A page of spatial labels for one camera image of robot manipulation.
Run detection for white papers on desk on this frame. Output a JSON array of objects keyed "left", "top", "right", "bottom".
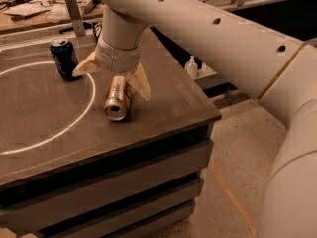
[{"left": 3, "top": 3, "right": 51, "bottom": 16}]

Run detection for blue soda can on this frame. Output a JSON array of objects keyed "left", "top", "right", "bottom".
[{"left": 50, "top": 38, "right": 78, "bottom": 81}]

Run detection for orange soda can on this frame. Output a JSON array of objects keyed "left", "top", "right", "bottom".
[{"left": 104, "top": 75, "right": 131, "bottom": 121}]

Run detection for left clear sanitizer bottle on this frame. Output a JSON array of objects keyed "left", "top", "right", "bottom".
[{"left": 184, "top": 56, "right": 198, "bottom": 79}]

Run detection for grey drawer cabinet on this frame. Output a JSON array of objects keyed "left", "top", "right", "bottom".
[{"left": 0, "top": 123, "right": 215, "bottom": 238}]

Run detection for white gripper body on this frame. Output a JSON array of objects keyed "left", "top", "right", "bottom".
[{"left": 95, "top": 37, "right": 141, "bottom": 73}]

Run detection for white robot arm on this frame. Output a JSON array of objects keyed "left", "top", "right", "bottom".
[{"left": 86, "top": 0, "right": 317, "bottom": 238}]

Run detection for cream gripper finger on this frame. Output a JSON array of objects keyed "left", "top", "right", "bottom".
[
  {"left": 127, "top": 63, "right": 151, "bottom": 101},
  {"left": 72, "top": 52, "right": 100, "bottom": 77}
]

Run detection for grey power strip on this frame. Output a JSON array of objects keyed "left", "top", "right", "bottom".
[{"left": 80, "top": 0, "right": 100, "bottom": 14}]

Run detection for metal bracket post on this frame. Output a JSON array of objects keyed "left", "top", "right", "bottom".
[{"left": 64, "top": 0, "right": 85, "bottom": 37}]

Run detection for right clear sanitizer bottle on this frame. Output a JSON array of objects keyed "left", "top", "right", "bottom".
[{"left": 201, "top": 63, "right": 213, "bottom": 72}]

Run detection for clear sanitizer bottle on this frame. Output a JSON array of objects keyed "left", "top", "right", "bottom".
[
  {"left": 184, "top": 56, "right": 198, "bottom": 79},
  {"left": 201, "top": 63, "right": 213, "bottom": 72}
]

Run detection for blue chip bag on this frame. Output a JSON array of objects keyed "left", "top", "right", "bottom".
[{"left": 92, "top": 22, "right": 102, "bottom": 40}]

